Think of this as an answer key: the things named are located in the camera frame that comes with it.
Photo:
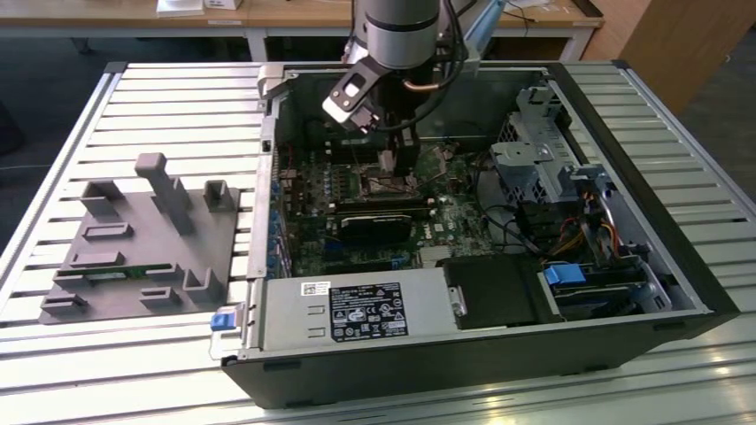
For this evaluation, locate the silver drive cage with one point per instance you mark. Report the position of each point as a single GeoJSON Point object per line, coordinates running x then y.
{"type": "Point", "coordinates": [525, 168]}

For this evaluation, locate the small silver heatsink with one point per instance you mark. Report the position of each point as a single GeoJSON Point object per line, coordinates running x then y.
{"type": "Point", "coordinates": [436, 257]}

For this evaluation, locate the wooden cabinet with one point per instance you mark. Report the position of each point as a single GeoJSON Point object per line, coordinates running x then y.
{"type": "Point", "coordinates": [679, 44]}

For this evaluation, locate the CPU socket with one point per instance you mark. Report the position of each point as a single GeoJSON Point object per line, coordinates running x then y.
{"type": "Point", "coordinates": [384, 192]}

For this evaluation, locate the black plastic shroud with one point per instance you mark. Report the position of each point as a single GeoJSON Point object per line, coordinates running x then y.
{"type": "Point", "coordinates": [496, 288]}

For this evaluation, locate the white box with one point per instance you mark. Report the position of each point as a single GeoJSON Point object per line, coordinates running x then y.
{"type": "Point", "coordinates": [221, 3]}
{"type": "Point", "coordinates": [177, 6]}

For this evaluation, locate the metal locking lever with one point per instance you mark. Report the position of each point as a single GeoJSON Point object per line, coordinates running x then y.
{"type": "Point", "coordinates": [355, 157]}
{"type": "Point", "coordinates": [433, 178]}

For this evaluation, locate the black graphics card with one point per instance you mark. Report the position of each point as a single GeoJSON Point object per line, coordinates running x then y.
{"type": "Point", "coordinates": [377, 228]}

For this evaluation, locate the black RAM stick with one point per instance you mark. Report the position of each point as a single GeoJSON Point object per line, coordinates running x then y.
{"type": "Point", "coordinates": [377, 203]}
{"type": "Point", "coordinates": [384, 210]}

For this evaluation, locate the silver power supply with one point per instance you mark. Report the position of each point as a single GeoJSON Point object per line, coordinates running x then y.
{"type": "Point", "coordinates": [295, 310]}

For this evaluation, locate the grey parts rack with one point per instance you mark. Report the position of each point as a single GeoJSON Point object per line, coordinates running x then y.
{"type": "Point", "coordinates": [148, 248]}

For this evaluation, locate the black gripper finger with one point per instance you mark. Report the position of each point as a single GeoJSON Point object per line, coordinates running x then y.
{"type": "Point", "coordinates": [407, 155]}
{"type": "Point", "coordinates": [387, 155]}

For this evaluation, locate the black PC case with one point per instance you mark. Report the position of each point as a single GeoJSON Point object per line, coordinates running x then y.
{"type": "Point", "coordinates": [472, 367]}

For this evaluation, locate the wooden desk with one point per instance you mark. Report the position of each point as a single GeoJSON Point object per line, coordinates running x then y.
{"type": "Point", "coordinates": [117, 22]}

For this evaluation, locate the black rear port block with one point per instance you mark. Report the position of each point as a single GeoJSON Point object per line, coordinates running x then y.
{"type": "Point", "coordinates": [345, 150]}

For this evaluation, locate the blue disk carrier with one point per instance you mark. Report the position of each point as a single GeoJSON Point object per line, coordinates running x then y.
{"type": "Point", "coordinates": [564, 274]}

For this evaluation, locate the green RAM stick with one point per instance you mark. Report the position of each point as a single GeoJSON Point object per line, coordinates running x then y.
{"type": "Point", "coordinates": [136, 271]}

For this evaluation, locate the blue case latch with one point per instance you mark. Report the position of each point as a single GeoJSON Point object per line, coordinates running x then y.
{"type": "Point", "coordinates": [223, 321]}

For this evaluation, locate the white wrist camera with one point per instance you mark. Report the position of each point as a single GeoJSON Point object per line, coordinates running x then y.
{"type": "Point", "coordinates": [348, 95]}

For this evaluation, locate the green motherboard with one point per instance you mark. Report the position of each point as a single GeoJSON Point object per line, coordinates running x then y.
{"type": "Point", "coordinates": [460, 221]}

